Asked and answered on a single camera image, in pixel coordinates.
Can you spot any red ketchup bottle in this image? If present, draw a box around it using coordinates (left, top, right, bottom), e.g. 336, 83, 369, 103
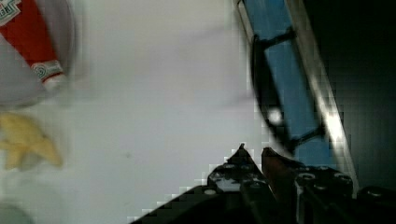
0, 0, 66, 91

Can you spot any grey round plate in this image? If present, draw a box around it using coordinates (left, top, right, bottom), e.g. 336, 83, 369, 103
0, 0, 77, 110

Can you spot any oven door with black handle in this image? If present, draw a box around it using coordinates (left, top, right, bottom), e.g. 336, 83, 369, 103
235, 0, 359, 187

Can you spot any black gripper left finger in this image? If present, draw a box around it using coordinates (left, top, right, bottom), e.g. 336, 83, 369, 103
206, 143, 267, 198

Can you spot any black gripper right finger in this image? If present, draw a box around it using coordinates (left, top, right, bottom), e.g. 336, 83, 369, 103
262, 147, 354, 224

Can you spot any yellow toy banana peel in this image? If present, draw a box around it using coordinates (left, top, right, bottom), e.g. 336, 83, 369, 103
1, 113, 63, 170

